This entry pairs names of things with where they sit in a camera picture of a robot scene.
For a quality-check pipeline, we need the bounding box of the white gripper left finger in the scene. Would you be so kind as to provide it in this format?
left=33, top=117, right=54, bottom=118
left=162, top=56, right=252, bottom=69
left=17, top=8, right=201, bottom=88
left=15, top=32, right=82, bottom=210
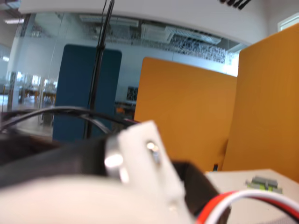
left=0, top=175, right=194, bottom=224

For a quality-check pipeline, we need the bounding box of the orange partition panel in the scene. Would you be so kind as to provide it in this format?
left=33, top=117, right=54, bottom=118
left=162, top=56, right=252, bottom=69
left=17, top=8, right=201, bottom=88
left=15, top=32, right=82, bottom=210
left=221, top=22, right=299, bottom=183
left=134, top=56, right=238, bottom=175

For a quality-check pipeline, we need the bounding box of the red white black servo cable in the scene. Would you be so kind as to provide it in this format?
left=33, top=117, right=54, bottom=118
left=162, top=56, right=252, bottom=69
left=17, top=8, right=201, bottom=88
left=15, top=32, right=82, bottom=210
left=195, top=189, right=299, bottom=224

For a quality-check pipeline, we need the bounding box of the black vertical pole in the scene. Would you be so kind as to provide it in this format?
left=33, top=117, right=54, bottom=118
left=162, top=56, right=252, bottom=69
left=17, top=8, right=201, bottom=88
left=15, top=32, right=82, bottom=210
left=83, top=0, right=115, bottom=140

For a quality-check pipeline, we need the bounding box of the grey and green brick pile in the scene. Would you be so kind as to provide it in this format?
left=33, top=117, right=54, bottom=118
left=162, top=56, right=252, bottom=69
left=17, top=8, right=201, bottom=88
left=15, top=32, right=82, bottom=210
left=245, top=175, right=284, bottom=194

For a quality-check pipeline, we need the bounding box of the blue partition panel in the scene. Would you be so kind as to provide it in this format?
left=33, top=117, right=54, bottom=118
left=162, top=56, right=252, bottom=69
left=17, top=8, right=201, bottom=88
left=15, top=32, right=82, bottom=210
left=52, top=44, right=123, bottom=142

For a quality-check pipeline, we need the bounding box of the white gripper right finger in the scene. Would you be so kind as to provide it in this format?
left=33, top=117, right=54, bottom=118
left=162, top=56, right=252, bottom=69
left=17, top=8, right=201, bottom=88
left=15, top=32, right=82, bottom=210
left=104, top=119, right=187, bottom=210

